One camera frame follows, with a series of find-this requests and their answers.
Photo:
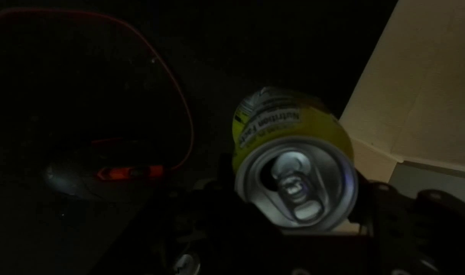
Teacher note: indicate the black computer mouse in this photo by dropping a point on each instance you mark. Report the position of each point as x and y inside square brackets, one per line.
[89, 176]

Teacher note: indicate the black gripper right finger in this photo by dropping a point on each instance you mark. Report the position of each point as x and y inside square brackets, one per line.
[375, 204]

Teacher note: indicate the black desk mat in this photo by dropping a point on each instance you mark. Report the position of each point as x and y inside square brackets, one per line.
[115, 77]

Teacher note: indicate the yellow green soda can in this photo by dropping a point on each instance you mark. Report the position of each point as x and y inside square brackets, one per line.
[294, 169]

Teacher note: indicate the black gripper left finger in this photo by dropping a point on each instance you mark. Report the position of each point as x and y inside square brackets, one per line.
[222, 193]

